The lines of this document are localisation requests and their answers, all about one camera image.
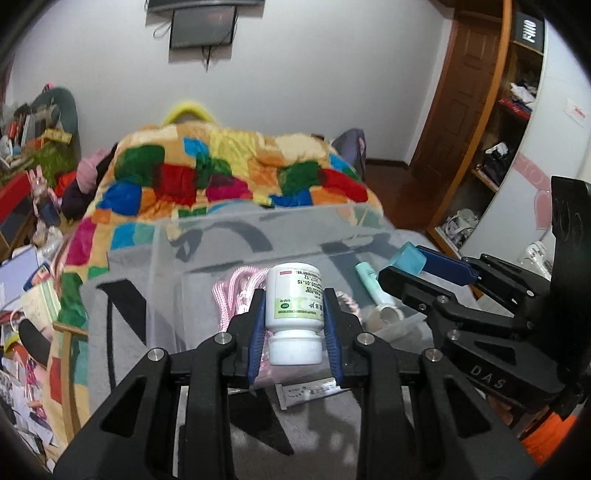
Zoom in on pink cloth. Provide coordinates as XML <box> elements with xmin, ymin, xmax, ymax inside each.
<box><xmin>75</xmin><ymin>147</ymin><xmax>118</xmax><ymax>191</ymax></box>

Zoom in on silver ointment tube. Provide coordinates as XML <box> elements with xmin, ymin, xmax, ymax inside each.
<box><xmin>274</xmin><ymin>376</ymin><xmax>343</xmax><ymax>410</ymax></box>

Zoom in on green padded chair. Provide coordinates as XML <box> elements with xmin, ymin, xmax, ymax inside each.
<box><xmin>27</xmin><ymin>85</ymin><xmax>80</xmax><ymax>172</ymax></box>

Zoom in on black box with white print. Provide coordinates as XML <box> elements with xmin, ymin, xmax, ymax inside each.
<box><xmin>512</xmin><ymin>12</ymin><xmax>546</xmax><ymax>56</ymax></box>

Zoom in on grey purple pillow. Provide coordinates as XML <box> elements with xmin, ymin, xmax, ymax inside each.
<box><xmin>331</xmin><ymin>128</ymin><xmax>368</xmax><ymax>182</ymax></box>

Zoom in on clear plastic storage box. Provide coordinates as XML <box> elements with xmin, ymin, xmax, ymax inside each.
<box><xmin>150</xmin><ymin>203</ymin><xmax>437</xmax><ymax>388</ymax></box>

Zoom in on white medicine bottle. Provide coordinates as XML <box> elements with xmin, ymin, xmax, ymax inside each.
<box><xmin>265</xmin><ymin>261</ymin><xmax>327</xmax><ymax>366</ymax></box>

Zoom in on pile of papers and books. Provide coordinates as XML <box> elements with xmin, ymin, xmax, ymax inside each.
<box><xmin>0</xmin><ymin>277</ymin><xmax>70</xmax><ymax>472</ymax></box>

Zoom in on rabbit doll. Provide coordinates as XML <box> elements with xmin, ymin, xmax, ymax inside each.
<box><xmin>27</xmin><ymin>167</ymin><xmax>62</xmax><ymax>228</ymax></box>

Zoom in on yellow pillow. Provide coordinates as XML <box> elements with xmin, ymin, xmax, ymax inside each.
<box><xmin>161</xmin><ymin>99</ymin><xmax>219</xmax><ymax>128</ymax></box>

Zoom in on pink cord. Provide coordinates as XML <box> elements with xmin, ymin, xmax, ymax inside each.
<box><xmin>212</xmin><ymin>267</ymin><xmax>269</xmax><ymax>334</ymax></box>

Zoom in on red box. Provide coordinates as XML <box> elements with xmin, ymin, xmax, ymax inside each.
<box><xmin>0</xmin><ymin>172</ymin><xmax>34</xmax><ymax>224</ymax></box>

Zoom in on colourful patchwork blanket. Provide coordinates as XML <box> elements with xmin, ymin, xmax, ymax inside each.
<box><xmin>46</xmin><ymin>124</ymin><xmax>384</xmax><ymax>416</ymax></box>

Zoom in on light blue folder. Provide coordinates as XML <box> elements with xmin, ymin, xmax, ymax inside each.
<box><xmin>0</xmin><ymin>244</ymin><xmax>41</xmax><ymax>311</ymax></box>

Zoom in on white cabinet panel pink print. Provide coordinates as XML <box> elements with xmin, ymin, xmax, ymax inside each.
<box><xmin>459</xmin><ymin>18</ymin><xmax>591</xmax><ymax>282</ymax></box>

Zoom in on pink braided hair tie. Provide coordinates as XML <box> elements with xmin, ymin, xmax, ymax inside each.
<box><xmin>334</xmin><ymin>291</ymin><xmax>362</xmax><ymax>320</ymax></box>

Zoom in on white shoes with black print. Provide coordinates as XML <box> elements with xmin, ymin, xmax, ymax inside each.
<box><xmin>518</xmin><ymin>239</ymin><xmax>554</xmax><ymax>280</ymax></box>

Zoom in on mint green tube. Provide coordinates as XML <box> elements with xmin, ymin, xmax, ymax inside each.
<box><xmin>354</xmin><ymin>261</ymin><xmax>399</xmax><ymax>309</ymax></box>

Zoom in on wooden chair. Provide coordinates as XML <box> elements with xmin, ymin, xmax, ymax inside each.
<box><xmin>17</xmin><ymin>318</ymin><xmax>90</xmax><ymax>446</ymax></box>

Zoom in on wooden open shelf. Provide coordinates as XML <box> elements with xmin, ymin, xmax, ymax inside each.
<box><xmin>426</xmin><ymin>0</ymin><xmax>546</xmax><ymax>257</ymax></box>

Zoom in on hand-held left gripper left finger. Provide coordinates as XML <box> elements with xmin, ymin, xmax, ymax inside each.
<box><xmin>52</xmin><ymin>289</ymin><xmax>269</xmax><ymax>480</ymax></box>

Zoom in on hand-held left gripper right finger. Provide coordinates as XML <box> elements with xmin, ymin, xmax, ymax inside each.
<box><xmin>323</xmin><ymin>288</ymin><xmax>537</xmax><ymax>480</ymax></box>

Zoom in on wall television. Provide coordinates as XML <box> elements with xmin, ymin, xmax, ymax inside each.
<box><xmin>168</xmin><ymin>6</ymin><xmax>239</xmax><ymax>51</ymax></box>

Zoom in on person's right forearm orange sleeve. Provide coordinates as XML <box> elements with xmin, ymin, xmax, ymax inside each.
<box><xmin>519</xmin><ymin>405</ymin><xmax>591</xmax><ymax>469</ymax></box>

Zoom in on light blue plastic cap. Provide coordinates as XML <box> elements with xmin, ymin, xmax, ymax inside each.
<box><xmin>386</xmin><ymin>242</ymin><xmax>426</xmax><ymax>278</ymax></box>

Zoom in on wooden door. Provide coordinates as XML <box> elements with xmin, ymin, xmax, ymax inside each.
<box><xmin>405</xmin><ymin>11</ymin><xmax>503</xmax><ymax>232</ymax></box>

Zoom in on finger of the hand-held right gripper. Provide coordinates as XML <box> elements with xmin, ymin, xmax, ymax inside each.
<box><xmin>416</xmin><ymin>246</ymin><xmax>553</xmax><ymax>320</ymax></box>
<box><xmin>378</xmin><ymin>266</ymin><xmax>571</xmax><ymax>409</ymax></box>

